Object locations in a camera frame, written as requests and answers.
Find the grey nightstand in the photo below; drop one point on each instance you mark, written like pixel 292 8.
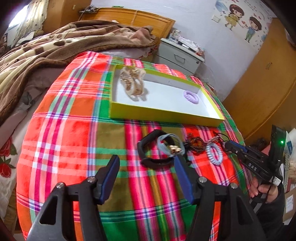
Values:
pixel 175 56

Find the cardboard boxes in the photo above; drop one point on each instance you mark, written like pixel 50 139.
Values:
pixel 290 180

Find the person's right hand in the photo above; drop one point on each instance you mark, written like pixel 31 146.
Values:
pixel 255 188

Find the person's right forearm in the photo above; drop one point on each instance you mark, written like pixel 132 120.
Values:
pixel 270 220

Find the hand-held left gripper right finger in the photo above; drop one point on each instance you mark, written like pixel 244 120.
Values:
pixel 182 178

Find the yellow-green shallow box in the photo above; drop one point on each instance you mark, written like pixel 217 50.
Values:
pixel 166 102

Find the black wristband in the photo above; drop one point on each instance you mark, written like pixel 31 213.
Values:
pixel 148 161

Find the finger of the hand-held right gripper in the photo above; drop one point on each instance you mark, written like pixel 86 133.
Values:
pixel 235 145
pixel 240 155

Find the large wooden wardrobe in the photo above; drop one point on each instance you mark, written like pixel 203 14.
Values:
pixel 266 81

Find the gold hair accessory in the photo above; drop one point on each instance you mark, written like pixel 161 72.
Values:
pixel 133 81

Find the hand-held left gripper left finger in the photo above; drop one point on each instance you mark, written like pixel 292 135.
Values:
pixel 108 176

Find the cream translucent bangle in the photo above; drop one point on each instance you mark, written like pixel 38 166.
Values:
pixel 138 92

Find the floral bed sheet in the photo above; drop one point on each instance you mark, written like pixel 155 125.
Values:
pixel 9 162

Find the cartoon wall sticker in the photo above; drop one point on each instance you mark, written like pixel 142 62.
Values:
pixel 242 20

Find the plaid blanket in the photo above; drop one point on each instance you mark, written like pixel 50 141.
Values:
pixel 74 129

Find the rhinestone hair clip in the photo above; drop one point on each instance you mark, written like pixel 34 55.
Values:
pixel 214 140

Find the dotted curtain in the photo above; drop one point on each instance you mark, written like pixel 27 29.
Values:
pixel 34 18

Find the power strip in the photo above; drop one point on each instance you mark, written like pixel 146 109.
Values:
pixel 89 9

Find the brown patterned blanket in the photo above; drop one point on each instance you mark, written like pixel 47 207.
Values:
pixel 57 48

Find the clutter of small packets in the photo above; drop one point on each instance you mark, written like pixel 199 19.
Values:
pixel 193 46

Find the wooden wardrobe beside curtain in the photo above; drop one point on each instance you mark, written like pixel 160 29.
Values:
pixel 67 10

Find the window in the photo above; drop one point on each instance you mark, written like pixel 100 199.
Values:
pixel 18 18

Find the wooden headboard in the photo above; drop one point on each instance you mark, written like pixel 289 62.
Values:
pixel 148 22

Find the clear acrylic container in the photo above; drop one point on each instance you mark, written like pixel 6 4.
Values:
pixel 175 35

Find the white light switch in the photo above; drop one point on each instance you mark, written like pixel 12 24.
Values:
pixel 215 18

